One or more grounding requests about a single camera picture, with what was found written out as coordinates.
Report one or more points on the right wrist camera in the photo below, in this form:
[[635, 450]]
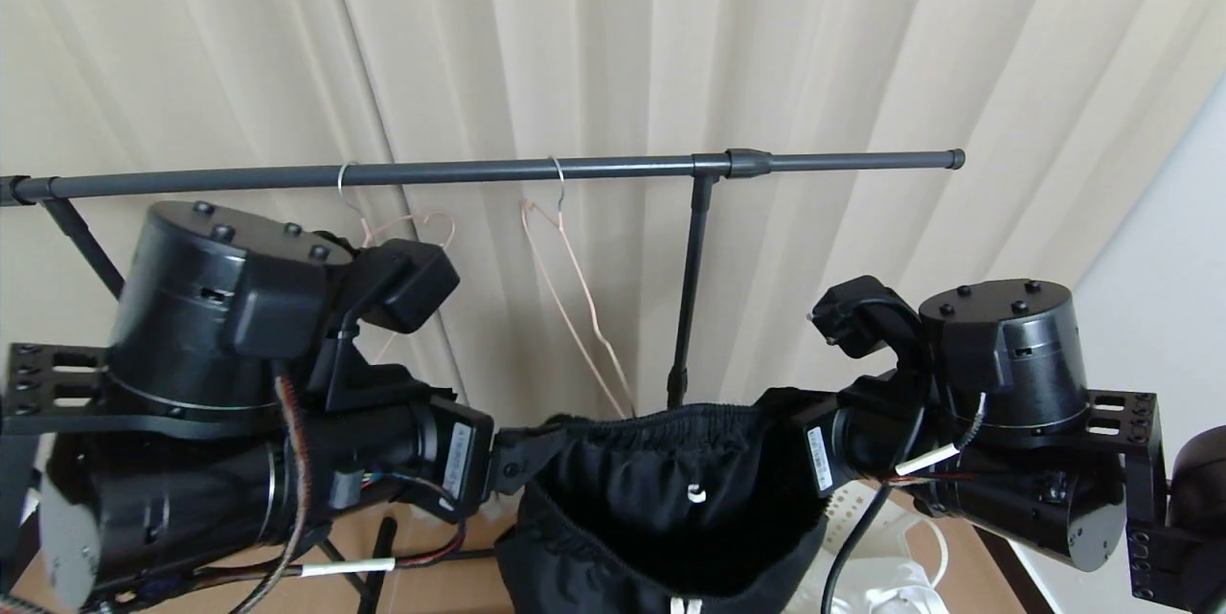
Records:
[[862, 312]]

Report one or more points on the heap of clothes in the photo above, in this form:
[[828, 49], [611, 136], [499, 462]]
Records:
[[896, 595]]

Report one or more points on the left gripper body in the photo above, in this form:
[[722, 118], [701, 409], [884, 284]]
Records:
[[192, 499]]

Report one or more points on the white laundry basket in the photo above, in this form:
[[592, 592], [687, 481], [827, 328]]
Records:
[[857, 509]]

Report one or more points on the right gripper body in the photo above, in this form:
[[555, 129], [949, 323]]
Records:
[[1015, 499]]

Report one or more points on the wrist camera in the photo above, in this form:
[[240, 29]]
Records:
[[412, 284], [862, 312]]

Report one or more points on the black shorts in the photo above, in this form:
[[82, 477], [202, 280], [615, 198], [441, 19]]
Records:
[[651, 499]]

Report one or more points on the pink clothes hanger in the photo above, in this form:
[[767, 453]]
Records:
[[559, 175], [340, 181]]

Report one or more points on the white curtain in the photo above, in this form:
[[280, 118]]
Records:
[[862, 20]]

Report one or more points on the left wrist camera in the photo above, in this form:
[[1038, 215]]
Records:
[[412, 284]]

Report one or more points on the black clothes rack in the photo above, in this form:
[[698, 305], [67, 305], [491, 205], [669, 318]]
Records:
[[843, 161]]

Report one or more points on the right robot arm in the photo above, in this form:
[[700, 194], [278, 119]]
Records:
[[1006, 355]]

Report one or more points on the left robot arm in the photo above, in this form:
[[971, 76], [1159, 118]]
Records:
[[211, 307]]

